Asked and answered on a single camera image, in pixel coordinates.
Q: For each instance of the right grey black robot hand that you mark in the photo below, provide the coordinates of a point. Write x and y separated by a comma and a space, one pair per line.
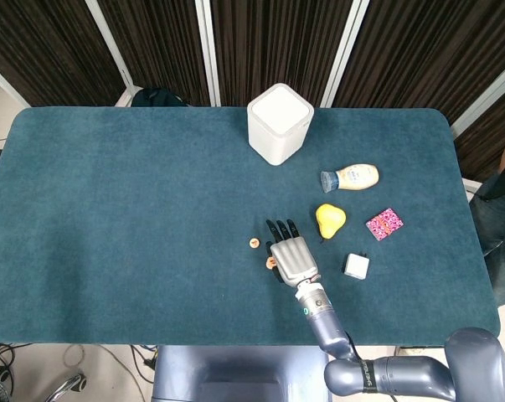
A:
294, 259

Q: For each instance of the wooden token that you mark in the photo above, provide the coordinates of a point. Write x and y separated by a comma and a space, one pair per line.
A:
255, 243
269, 262

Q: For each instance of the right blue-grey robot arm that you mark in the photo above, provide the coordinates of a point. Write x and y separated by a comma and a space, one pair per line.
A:
327, 331

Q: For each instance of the yellow pear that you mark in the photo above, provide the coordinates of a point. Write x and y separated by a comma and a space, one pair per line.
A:
331, 218

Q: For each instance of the white charger adapter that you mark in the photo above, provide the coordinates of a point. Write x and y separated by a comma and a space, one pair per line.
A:
356, 266

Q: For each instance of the pink patterned card box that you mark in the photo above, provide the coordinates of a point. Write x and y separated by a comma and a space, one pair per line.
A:
384, 224

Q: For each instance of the cream mayonnaise squeeze bottle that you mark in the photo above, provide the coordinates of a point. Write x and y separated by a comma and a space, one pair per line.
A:
357, 176

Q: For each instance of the blue-grey robot torso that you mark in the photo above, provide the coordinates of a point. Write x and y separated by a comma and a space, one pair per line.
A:
235, 377

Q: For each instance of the white square trash bin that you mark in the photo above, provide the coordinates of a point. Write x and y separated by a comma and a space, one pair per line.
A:
279, 125

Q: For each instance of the teal table cloth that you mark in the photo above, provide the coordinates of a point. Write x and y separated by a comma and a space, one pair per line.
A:
109, 209

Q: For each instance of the black bag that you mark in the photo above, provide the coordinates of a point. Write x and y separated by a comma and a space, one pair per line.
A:
156, 98

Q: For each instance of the dark brown slatted panel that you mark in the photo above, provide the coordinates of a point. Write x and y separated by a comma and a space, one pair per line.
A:
482, 155
47, 42
164, 42
424, 50
277, 42

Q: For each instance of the chrome chair leg with caster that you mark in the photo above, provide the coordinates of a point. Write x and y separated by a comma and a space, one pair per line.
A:
68, 383

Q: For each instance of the white metal frame base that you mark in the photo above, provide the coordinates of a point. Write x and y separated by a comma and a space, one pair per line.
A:
470, 186

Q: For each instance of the white partition frame post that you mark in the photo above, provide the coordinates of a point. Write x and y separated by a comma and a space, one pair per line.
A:
344, 54
206, 50
486, 98
5, 81
109, 42

